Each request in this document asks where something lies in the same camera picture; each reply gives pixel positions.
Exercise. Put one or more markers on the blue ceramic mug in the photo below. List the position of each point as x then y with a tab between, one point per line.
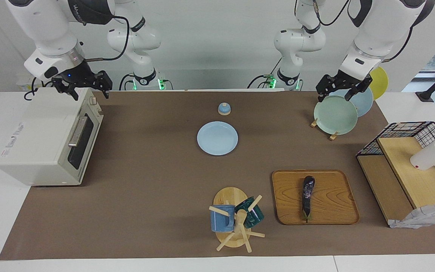
221	223

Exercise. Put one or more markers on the wooden mug tree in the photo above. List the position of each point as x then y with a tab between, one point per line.
230	196

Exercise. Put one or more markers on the wooden serving tray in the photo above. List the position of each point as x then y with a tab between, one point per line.
330	204

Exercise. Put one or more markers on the pale green plate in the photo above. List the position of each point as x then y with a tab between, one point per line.
334	117

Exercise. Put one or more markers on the wooden plate rack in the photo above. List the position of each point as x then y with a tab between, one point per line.
333	136

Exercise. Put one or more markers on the small blue lid wooden knob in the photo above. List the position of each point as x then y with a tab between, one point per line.
224	109

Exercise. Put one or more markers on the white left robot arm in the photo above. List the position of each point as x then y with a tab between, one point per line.
376	34

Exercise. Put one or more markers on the dark green ceramic mug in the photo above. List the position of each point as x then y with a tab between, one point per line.
255	217

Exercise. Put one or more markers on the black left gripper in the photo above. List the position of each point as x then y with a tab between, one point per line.
347	81

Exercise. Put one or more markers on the white plastic cup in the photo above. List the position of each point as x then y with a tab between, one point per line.
429	156

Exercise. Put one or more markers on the cream toaster oven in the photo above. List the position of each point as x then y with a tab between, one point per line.
40	139

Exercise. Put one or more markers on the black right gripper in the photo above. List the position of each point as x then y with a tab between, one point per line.
78	74

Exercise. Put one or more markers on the brown table mat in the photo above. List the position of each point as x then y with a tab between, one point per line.
149	181

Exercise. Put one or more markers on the dark purple eggplant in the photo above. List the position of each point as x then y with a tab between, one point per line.
308	196

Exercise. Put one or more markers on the light blue racked plate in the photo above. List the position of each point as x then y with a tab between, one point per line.
364	104

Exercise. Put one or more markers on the yellow plate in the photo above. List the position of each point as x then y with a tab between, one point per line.
380	81

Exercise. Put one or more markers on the white patterned cloth strip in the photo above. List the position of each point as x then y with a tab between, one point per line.
421	216

